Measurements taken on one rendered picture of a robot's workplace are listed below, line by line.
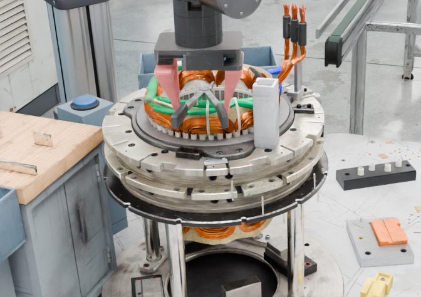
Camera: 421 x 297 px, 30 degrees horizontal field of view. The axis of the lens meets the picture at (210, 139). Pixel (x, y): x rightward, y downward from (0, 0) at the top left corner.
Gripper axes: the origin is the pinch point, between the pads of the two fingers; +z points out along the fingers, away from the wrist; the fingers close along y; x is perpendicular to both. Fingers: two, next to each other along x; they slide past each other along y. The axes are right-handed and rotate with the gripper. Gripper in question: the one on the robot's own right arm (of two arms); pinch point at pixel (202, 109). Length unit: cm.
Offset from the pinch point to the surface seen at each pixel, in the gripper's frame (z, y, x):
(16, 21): 66, -105, 242
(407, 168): 36, 36, 50
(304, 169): 10.8, 13.0, 4.1
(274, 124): 3.5, 9.0, 2.9
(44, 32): 78, -99, 261
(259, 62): 13, 6, 50
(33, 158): 10.5, -24.9, 6.9
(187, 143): 6.5, -2.5, 3.6
